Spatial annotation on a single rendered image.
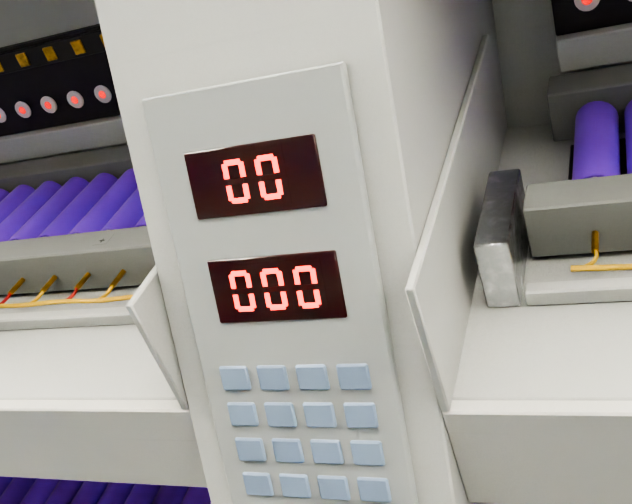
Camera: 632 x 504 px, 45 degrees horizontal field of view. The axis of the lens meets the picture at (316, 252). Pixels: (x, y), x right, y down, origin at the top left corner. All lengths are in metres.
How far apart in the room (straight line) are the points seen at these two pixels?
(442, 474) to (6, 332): 0.23
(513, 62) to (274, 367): 0.23
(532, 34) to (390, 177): 0.20
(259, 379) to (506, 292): 0.09
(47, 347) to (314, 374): 0.15
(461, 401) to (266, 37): 0.13
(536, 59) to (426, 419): 0.22
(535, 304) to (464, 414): 0.05
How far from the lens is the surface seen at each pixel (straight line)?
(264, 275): 0.25
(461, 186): 0.29
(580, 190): 0.29
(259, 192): 0.24
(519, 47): 0.42
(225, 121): 0.24
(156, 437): 0.31
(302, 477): 0.27
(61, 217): 0.43
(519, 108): 0.42
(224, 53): 0.25
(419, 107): 0.25
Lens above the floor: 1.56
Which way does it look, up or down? 13 degrees down
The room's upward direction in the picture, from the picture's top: 10 degrees counter-clockwise
